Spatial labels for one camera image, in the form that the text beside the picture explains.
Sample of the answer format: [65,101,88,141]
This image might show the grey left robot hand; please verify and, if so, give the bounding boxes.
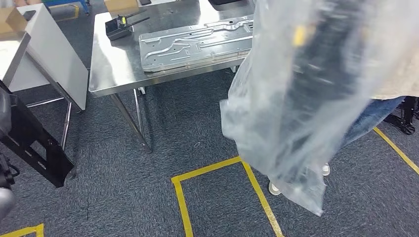
[0,85,14,140]

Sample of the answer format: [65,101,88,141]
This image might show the black plastic panel part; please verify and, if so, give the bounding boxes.
[0,79,75,189]

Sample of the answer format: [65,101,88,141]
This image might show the stainless steel workbench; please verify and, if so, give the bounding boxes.
[88,0,259,155]

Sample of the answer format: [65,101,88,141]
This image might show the white desk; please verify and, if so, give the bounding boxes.
[6,2,89,112]

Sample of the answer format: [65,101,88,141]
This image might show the brown cardboard box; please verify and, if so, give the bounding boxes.
[103,0,140,13]
[0,6,29,35]

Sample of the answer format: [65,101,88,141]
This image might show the black remote controller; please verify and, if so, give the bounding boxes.
[104,8,151,42]

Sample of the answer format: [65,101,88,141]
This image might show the stamped grey metal panel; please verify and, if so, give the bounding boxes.
[138,14,256,74]

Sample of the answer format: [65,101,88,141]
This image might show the clear plastic bag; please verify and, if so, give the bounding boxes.
[219,0,419,218]

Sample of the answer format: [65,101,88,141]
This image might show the person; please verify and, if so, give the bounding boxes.
[268,42,419,197]

